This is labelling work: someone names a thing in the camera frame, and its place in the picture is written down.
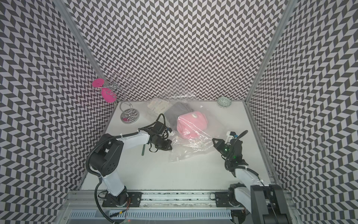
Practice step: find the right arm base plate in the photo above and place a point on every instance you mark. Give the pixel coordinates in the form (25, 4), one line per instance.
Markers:
(224, 200)

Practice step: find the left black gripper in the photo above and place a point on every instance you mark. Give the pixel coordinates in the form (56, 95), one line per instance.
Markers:
(168, 143)

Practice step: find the teal bag sealing clip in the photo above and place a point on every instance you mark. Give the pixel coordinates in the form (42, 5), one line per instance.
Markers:
(143, 150)

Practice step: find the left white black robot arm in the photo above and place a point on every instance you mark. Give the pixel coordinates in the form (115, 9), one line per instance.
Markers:
(104, 159)

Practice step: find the aluminium front rail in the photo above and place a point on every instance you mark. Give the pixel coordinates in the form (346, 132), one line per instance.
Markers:
(163, 199)

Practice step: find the silver wire spiral stand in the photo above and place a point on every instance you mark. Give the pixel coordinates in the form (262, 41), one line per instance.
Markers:
(121, 85)

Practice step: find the green patterned rolled cloth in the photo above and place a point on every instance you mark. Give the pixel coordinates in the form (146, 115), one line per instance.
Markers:
(224, 102)

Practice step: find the clear plastic vacuum bag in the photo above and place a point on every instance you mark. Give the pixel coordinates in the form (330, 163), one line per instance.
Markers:
(182, 148)

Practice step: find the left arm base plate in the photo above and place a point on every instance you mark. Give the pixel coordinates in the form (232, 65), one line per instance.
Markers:
(127, 199)

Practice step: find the lower pink disc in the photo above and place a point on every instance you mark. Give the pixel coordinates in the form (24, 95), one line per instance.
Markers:
(108, 95)

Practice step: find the pink disc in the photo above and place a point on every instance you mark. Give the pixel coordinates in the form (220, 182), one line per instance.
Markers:
(108, 95)
(98, 83)

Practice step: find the upper pink disc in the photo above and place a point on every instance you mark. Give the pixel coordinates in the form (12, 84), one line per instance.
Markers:
(98, 83)

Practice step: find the white patterned towel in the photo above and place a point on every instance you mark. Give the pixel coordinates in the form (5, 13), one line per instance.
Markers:
(157, 106)

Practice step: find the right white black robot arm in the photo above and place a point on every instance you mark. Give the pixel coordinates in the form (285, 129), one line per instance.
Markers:
(264, 202)

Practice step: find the grey towel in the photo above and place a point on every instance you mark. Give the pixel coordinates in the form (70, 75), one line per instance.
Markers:
(175, 111)

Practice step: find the pink towel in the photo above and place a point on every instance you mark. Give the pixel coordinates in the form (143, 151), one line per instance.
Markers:
(189, 127)

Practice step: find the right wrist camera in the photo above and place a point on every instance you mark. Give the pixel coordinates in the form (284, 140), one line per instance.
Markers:
(231, 135)

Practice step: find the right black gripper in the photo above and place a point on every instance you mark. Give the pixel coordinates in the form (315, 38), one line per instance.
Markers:
(218, 146)

